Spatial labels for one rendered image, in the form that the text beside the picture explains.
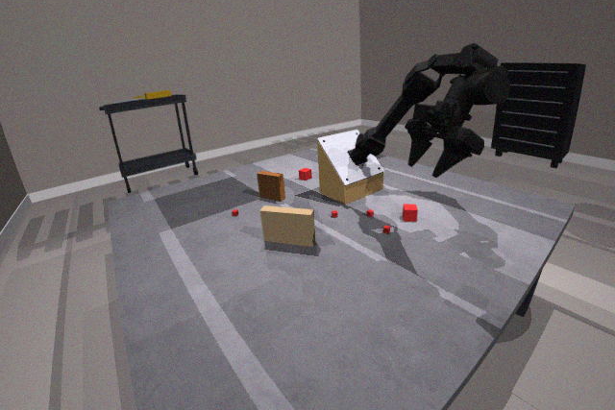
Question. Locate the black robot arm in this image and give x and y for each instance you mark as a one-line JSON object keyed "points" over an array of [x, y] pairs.
{"points": [[483, 83]]}

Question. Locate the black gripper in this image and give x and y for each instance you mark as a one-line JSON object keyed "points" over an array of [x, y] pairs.
{"points": [[458, 142]]}

